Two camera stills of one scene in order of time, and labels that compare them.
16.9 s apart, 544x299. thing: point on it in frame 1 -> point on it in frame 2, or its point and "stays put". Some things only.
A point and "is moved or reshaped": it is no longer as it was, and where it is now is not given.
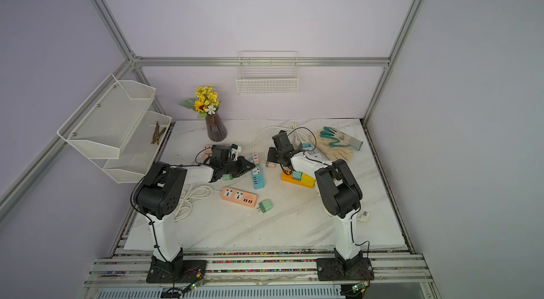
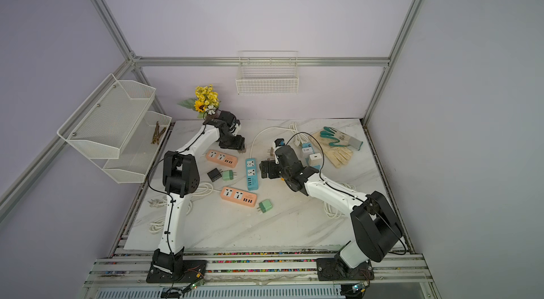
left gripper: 243,167 -> 239,144
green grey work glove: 343,139 stays put
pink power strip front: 239,197 stays put
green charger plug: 265,205 stays put
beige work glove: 334,153 stays put
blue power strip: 258,176 is moved or reshaped
